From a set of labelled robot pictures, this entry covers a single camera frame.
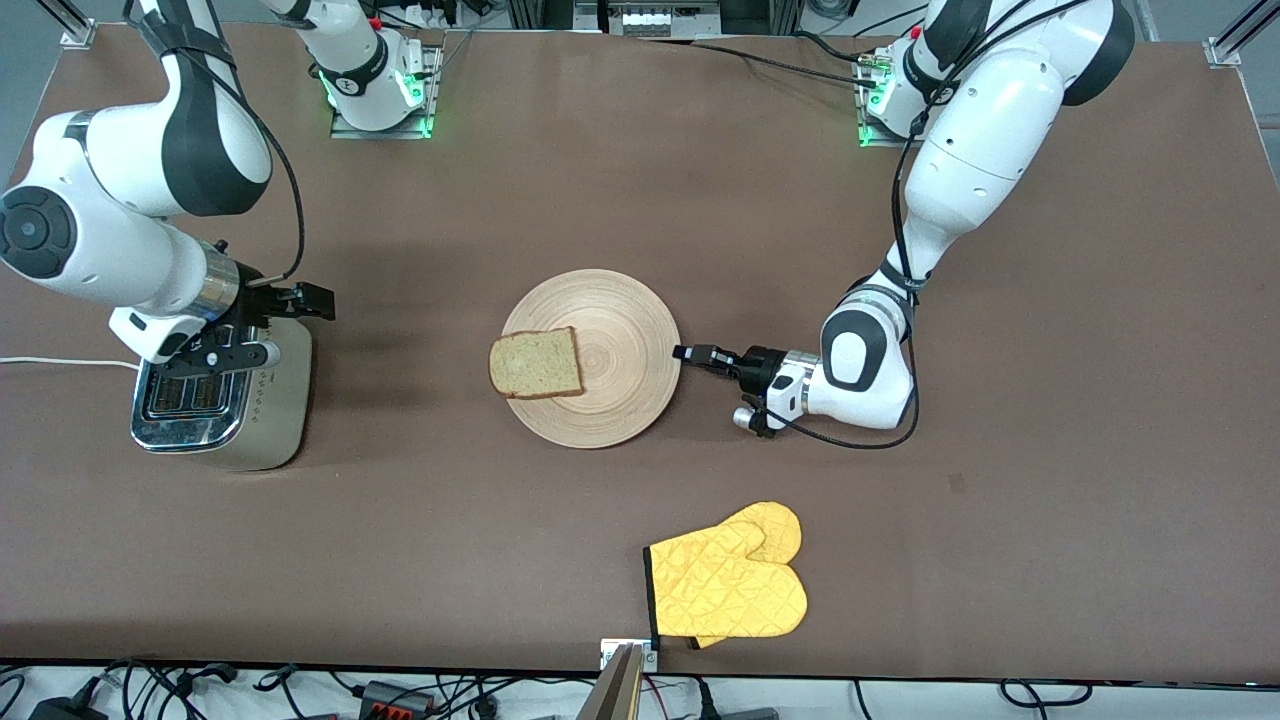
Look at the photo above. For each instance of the white power strip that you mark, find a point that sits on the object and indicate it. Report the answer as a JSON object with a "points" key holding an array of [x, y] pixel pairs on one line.
{"points": [[430, 14]]}

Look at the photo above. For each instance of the yellow quilted oven mitt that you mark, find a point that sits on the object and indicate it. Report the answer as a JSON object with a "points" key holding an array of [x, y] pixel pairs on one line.
{"points": [[725, 585]]}

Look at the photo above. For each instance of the grey electrical box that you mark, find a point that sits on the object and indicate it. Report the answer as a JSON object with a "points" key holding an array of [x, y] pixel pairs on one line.
{"points": [[660, 18]]}

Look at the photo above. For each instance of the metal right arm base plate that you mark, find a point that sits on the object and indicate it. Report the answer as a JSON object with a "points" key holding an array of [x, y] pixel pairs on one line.
{"points": [[432, 90]]}

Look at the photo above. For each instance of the aluminium profile bar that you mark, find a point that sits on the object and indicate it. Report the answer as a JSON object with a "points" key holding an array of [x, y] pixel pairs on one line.
{"points": [[615, 690]]}

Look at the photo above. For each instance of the silver table corner bracket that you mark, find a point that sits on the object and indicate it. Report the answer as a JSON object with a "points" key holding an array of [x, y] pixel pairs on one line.
{"points": [[78, 37], [1224, 53]]}

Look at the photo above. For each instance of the black power adapter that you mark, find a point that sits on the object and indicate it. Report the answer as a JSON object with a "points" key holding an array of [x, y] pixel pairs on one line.
{"points": [[65, 710]]}

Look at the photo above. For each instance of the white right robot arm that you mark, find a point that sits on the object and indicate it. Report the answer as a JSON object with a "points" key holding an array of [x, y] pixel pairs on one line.
{"points": [[110, 160]]}

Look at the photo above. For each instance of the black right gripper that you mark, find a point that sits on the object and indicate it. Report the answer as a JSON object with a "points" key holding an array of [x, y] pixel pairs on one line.
{"points": [[262, 303]]}

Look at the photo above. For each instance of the red and black connector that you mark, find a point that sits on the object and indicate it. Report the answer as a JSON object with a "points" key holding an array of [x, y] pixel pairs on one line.
{"points": [[395, 698]]}

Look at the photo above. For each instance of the round light wooden plate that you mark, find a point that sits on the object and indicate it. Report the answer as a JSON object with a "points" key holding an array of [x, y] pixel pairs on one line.
{"points": [[625, 340]]}

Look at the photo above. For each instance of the brown bread slice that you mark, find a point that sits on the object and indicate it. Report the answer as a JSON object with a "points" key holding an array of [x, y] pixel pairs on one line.
{"points": [[535, 365]]}

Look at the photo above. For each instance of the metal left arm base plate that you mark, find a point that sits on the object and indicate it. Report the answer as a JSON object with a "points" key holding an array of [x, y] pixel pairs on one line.
{"points": [[866, 120]]}

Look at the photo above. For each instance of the chrome and beige toaster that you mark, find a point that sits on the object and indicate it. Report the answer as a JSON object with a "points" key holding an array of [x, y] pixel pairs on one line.
{"points": [[270, 420]]}

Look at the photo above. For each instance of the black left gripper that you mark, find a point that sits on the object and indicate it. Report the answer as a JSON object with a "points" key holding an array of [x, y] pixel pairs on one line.
{"points": [[757, 367]]}

